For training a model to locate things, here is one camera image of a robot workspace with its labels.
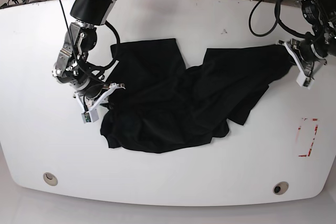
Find table grommet hole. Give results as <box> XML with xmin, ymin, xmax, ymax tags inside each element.
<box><xmin>273</xmin><ymin>182</ymin><xmax>289</xmax><ymax>195</ymax></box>
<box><xmin>43</xmin><ymin>173</ymin><xmax>58</xmax><ymax>186</ymax></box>

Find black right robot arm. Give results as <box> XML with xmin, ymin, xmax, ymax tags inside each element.
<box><xmin>52</xmin><ymin>0</ymin><xmax>120</xmax><ymax>112</ymax></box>

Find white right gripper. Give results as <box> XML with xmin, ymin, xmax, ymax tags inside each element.
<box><xmin>73</xmin><ymin>83</ymin><xmax>125</xmax><ymax>113</ymax></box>

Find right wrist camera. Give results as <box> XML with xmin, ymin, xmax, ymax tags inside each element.
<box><xmin>81</xmin><ymin>110</ymin><xmax>99</xmax><ymax>123</ymax></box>

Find right table grommet hole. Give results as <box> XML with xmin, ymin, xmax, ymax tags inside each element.
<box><xmin>273</xmin><ymin>182</ymin><xmax>289</xmax><ymax>195</ymax></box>

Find left table grommet hole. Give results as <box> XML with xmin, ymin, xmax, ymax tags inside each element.
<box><xmin>43</xmin><ymin>173</ymin><xmax>58</xmax><ymax>186</ymax></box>

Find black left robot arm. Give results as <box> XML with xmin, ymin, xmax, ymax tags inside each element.
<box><xmin>253</xmin><ymin>0</ymin><xmax>335</xmax><ymax>87</ymax></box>

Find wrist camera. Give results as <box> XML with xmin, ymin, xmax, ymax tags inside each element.
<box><xmin>296</xmin><ymin>72</ymin><xmax>314</xmax><ymax>89</ymax></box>
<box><xmin>81</xmin><ymin>110</ymin><xmax>99</xmax><ymax>123</ymax></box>

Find black T-shirt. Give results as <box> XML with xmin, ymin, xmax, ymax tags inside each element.
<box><xmin>100</xmin><ymin>38</ymin><xmax>292</xmax><ymax>154</ymax></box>

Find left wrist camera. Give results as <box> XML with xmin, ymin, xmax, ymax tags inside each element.
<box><xmin>296</xmin><ymin>72</ymin><xmax>314</xmax><ymax>89</ymax></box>

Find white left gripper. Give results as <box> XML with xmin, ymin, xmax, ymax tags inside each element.
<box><xmin>277</xmin><ymin>39</ymin><xmax>327</xmax><ymax>80</ymax></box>

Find red tape rectangle marking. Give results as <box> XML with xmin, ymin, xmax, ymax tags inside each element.
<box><xmin>295</xmin><ymin>118</ymin><xmax>319</xmax><ymax>157</ymax></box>

